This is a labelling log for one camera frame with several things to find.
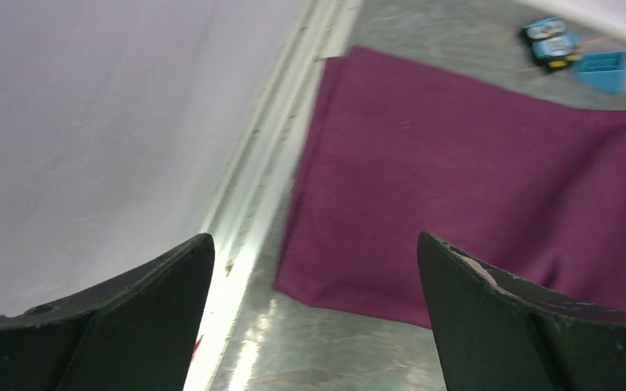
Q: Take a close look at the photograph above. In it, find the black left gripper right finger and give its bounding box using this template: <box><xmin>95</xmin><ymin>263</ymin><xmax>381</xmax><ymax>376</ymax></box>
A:
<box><xmin>417</xmin><ymin>232</ymin><xmax>626</xmax><ymax>390</ymax></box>

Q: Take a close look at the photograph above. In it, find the aluminium corner frame rail left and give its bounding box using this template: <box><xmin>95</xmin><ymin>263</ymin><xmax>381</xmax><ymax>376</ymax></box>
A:
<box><xmin>184</xmin><ymin>1</ymin><xmax>362</xmax><ymax>390</ymax></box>

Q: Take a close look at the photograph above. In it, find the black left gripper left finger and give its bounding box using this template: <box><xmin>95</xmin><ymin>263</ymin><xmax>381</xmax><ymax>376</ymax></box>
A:
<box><xmin>0</xmin><ymin>234</ymin><xmax>215</xmax><ymax>391</ymax></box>

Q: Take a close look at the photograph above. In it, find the black blue toy car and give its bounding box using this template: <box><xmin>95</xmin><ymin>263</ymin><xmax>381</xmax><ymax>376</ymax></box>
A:
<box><xmin>518</xmin><ymin>15</ymin><xmax>583</xmax><ymax>74</ymax></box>

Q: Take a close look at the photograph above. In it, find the purple cloth wrap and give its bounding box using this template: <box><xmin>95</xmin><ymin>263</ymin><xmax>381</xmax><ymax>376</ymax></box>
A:
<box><xmin>274</xmin><ymin>47</ymin><xmax>626</xmax><ymax>327</ymax></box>

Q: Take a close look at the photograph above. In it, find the blue toy block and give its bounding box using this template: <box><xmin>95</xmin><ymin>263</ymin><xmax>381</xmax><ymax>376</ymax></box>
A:
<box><xmin>571</xmin><ymin>51</ymin><xmax>626</xmax><ymax>94</ymax></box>

